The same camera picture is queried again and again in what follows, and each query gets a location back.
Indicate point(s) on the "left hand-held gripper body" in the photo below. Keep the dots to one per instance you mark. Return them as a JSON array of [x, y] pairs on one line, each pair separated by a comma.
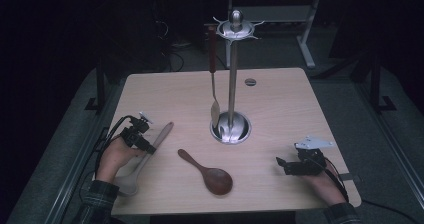
[[135, 134]]

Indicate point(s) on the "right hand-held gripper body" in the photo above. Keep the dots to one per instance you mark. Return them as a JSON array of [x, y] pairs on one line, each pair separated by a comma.
[[310, 164]]

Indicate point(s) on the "pale wooden ladle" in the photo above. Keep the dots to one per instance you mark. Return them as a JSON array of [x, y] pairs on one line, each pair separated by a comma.
[[128, 184]]

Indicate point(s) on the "dark brown wooden rice spoon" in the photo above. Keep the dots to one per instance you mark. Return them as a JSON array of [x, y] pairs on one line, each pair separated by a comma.
[[216, 181]]

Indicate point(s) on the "steel utensil rack with hooks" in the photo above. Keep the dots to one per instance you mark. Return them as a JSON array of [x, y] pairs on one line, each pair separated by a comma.
[[232, 84]]

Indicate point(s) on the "person's right hand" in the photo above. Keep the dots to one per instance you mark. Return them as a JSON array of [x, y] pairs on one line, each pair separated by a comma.
[[330, 187]]

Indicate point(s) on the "person's left hand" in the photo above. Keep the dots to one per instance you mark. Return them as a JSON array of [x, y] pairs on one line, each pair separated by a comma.
[[113, 160]]

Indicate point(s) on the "grey tape strip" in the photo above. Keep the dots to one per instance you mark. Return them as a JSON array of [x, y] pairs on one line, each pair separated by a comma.
[[351, 177]]

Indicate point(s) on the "black metal stand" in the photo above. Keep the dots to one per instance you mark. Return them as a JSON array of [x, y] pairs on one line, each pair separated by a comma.
[[100, 87], [376, 87]]

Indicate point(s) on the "grey round table grommet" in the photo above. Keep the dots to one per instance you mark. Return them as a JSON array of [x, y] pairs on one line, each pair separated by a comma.
[[250, 82]]

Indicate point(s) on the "metal floor rail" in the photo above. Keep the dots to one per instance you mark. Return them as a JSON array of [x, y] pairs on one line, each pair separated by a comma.
[[80, 160], [393, 140]]

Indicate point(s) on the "white desk frame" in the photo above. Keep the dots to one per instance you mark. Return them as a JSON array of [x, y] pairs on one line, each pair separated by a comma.
[[308, 34]]

